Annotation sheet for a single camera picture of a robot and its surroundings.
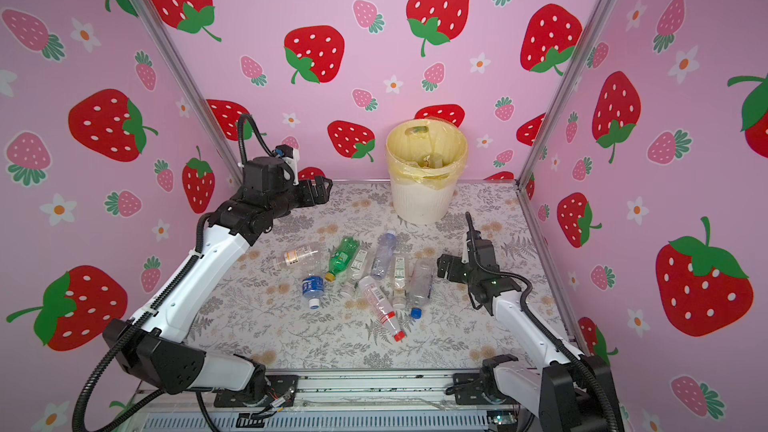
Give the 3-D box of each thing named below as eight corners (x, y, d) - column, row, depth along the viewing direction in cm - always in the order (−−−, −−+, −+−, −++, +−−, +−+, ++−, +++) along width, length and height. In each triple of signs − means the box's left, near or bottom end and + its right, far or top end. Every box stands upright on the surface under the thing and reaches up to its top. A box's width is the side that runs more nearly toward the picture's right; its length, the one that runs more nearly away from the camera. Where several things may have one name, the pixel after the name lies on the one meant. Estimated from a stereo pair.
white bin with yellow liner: (387, 232, 108) (385, 173, 85) (388, 179, 126) (387, 118, 103) (457, 232, 108) (474, 173, 85) (448, 179, 126) (460, 118, 103)
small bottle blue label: (301, 309, 89) (297, 303, 85) (307, 283, 94) (303, 276, 90) (320, 309, 89) (317, 303, 85) (324, 283, 94) (321, 276, 90)
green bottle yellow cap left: (326, 281, 95) (323, 273, 91) (344, 243, 105) (342, 233, 101) (345, 286, 94) (342, 278, 90) (361, 247, 104) (360, 238, 99)
